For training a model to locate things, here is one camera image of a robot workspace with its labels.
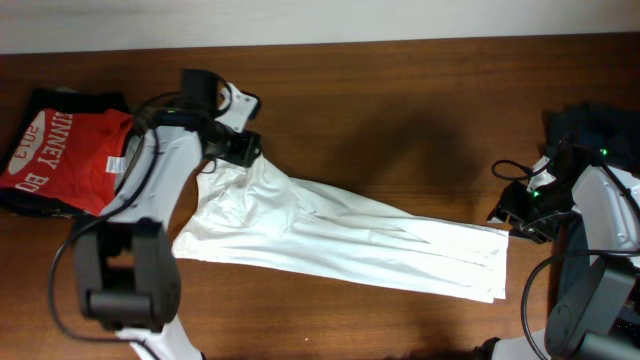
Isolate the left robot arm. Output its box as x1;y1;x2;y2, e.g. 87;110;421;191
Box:
67;69;261;359

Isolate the black garment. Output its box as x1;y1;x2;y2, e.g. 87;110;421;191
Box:
1;88;132;217

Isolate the white t-shirt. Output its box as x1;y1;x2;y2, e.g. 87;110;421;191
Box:
173;157;508;303

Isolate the grey garment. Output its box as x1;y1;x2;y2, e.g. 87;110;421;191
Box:
114;131;144;195

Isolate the red printed t-shirt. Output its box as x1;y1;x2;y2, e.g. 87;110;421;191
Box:
1;108;133;215

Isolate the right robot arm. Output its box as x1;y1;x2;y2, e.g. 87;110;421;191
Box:
474;144;639;359

